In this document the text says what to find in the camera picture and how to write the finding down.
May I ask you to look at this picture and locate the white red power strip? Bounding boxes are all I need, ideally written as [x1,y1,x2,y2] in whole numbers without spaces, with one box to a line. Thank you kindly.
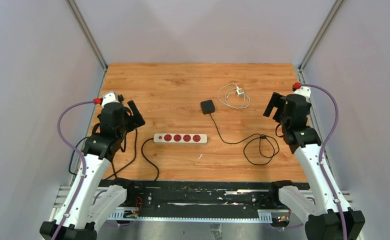
[153,133,208,145]

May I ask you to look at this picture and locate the white USB charger with cable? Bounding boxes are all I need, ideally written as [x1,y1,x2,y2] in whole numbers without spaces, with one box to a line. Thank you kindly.
[217,83,251,110]

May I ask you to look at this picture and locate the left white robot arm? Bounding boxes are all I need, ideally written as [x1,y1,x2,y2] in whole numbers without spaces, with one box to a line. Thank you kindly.
[39,98,145,240]

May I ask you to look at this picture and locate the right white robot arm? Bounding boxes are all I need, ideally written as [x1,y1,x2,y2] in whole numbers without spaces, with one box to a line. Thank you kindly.
[263,92,366,240]

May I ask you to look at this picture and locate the large black power adapter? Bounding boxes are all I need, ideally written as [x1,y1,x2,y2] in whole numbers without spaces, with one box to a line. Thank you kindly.
[200,99,216,115]

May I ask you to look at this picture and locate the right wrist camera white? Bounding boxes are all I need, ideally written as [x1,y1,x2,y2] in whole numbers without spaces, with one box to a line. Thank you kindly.
[292,82,311,100]

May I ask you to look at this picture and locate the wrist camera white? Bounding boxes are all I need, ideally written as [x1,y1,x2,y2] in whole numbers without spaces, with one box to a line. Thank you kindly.
[101,91,119,108]
[292,82,311,100]

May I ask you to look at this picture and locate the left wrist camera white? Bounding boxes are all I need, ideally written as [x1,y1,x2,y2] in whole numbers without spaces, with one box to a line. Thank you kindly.
[101,91,119,108]

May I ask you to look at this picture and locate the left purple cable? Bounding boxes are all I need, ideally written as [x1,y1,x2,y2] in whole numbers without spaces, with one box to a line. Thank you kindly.
[50,100,98,240]

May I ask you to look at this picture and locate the black power strip cord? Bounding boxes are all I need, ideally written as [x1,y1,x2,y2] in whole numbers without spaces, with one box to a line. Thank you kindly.
[110,127,160,182]

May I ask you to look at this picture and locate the black adapter cable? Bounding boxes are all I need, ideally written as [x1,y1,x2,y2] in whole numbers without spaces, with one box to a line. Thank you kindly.
[208,113,280,166]

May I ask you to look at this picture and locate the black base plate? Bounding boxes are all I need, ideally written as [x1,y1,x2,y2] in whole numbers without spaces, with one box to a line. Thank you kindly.
[97,179,310,220]

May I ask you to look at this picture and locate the right aluminium frame post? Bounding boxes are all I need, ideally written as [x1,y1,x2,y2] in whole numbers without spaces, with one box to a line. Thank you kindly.
[298,0,345,72]

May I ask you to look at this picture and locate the aluminium frame post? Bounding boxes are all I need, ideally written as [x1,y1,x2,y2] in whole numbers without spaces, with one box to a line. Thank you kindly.
[298,0,345,72]
[65,0,108,72]

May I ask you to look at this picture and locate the left aluminium frame post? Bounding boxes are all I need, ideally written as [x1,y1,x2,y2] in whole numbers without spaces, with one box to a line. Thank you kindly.
[65,0,108,72]

